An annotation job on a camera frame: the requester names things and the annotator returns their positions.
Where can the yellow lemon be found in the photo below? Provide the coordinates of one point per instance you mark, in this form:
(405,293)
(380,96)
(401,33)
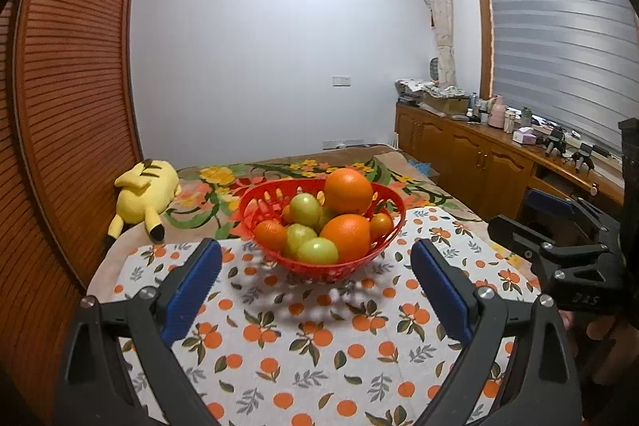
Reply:
(325,216)

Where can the floral bed blanket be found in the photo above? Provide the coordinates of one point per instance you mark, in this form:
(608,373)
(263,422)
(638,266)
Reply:
(208,203)

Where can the mandarin orange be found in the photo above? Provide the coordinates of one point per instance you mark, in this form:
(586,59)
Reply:
(271,235)

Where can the large orange in basket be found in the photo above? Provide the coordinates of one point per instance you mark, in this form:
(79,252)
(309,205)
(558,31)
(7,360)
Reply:
(347,192)

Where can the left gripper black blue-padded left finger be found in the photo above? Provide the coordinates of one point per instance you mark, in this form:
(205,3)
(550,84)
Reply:
(94,386)

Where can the grey window blind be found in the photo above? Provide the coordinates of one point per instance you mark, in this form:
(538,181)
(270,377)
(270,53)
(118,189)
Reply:
(572,62)

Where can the large orange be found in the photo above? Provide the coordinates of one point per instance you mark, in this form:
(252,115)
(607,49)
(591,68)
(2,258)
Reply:
(347,192)
(350,233)

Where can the red plastic fruit basket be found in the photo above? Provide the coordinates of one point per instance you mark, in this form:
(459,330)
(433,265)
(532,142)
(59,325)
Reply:
(267,202)

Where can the small tangerine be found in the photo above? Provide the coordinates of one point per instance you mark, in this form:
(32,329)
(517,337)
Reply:
(380,226)
(287,215)

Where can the white curtain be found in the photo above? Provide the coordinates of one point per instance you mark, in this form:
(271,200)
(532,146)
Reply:
(443,24)

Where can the wooden louvred wardrobe door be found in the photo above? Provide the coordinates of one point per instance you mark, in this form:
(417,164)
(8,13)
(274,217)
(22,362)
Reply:
(67,130)

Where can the green apple in basket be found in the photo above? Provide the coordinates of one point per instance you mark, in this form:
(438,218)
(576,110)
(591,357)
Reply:
(305,209)

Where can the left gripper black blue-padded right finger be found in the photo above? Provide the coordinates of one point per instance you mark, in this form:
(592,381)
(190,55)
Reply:
(515,365)

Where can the pink bottle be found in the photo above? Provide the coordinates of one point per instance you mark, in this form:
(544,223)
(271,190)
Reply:
(496,115)

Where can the cardboard box with papers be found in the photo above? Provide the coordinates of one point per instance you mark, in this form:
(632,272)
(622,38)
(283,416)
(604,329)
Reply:
(429,96)

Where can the hand holding second gripper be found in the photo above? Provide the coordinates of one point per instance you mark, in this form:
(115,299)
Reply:
(609,343)

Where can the green apple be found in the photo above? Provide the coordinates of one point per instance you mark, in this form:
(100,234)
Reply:
(318,251)
(305,209)

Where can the yellow-green apple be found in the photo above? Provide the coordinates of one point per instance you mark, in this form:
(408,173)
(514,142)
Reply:
(297,234)

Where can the white wall switch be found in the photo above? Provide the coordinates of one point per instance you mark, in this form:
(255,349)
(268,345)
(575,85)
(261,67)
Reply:
(341,81)

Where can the orange-print tablecloth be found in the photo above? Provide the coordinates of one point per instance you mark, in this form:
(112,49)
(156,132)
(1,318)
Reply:
(267,348)

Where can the wooden sideboard cabinet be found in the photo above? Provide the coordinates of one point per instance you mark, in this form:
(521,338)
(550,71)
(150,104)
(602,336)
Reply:
(484,169)

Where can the yellow Pikachu plush toy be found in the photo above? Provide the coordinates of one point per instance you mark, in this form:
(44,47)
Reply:
(145,192)

